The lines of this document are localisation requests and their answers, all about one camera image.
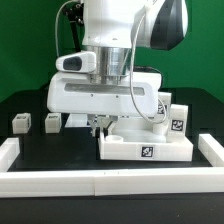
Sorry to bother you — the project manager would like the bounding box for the white marker tag sheet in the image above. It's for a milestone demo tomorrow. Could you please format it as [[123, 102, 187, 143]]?
[[65, 114, 89, 128]]

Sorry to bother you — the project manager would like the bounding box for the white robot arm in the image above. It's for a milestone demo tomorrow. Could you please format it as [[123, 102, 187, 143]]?
[[47, 0, 188, 126]]

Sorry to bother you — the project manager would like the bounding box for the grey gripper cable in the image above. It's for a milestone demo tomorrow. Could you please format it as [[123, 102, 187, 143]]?
[[129, 6, 170, 125]]

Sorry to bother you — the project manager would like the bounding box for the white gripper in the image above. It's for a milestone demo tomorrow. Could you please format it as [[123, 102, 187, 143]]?
[[47, 51, 162, 136]]

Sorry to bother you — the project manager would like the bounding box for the white square tabletop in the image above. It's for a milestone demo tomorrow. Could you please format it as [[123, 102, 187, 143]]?
[[98, 118, 193, 161]]

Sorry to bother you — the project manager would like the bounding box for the white cable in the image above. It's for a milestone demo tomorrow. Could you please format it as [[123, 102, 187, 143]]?
[[54, 0, 79, 59]]

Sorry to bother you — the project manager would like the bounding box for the white U-shaped obstacle fence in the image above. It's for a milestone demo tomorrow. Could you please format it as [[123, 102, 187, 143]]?
[[0, 134, 224, 198]]

